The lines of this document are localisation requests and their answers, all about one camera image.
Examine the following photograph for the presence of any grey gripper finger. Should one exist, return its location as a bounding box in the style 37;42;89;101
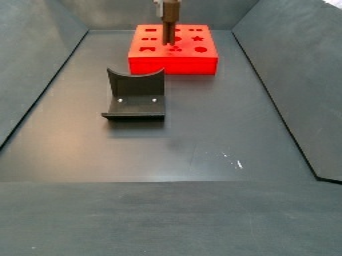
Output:
152;0;163;16

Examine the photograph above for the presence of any dark three prong peg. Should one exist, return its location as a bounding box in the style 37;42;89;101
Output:
162;0;180;45

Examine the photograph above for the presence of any red block with shaped holes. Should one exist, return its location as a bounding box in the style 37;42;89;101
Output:
128;24;219;75

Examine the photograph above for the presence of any black curved holder bracket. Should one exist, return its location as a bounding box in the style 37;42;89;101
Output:
101;69;166;120

